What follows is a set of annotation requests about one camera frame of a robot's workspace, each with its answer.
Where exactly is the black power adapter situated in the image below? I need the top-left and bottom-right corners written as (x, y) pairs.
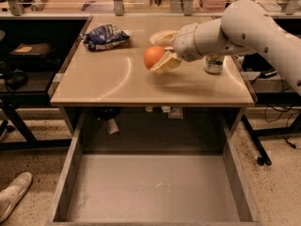
top-left (260, 68), bottom-right (277, 79)

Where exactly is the blue chip bag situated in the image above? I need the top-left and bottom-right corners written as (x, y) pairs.
top-left (83, 24), bottom-right (130, 52)

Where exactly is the beige counter cabinet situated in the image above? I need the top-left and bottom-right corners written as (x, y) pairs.
top-left (47, 14), bottom-right (258, 137)

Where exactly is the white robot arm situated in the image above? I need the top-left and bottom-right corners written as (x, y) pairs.
top-left (150, 0), bottom-right (301, 94)

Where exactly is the white paper bowl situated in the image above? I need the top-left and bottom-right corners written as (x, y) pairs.
top-left (149, 29), bottom-right (178, 49)

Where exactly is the orange fruit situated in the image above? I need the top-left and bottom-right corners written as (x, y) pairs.
top-left (143, 46), bottom-right (166, 70)

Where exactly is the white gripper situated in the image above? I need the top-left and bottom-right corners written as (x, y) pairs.
top-left (149, 23), bottom-right (205, 76)

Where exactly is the black office chair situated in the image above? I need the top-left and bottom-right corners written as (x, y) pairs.
top-left (0, 30), bottom-right (61, 92)

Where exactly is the black desk frame leg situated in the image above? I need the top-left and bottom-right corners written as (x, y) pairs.
top-left (241, 116), bottom-right (272, 166)

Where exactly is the open grey drawer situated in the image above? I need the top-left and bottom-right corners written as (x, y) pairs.
top-left (46, 108), bottom-right (261, 226)

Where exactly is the white shoe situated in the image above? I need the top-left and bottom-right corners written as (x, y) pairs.
top-left (0, 172), bottom-right (33, 223)

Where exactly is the green white soda can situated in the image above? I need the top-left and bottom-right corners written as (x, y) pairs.
top-left (203, 54), bottom-right (225, 74)

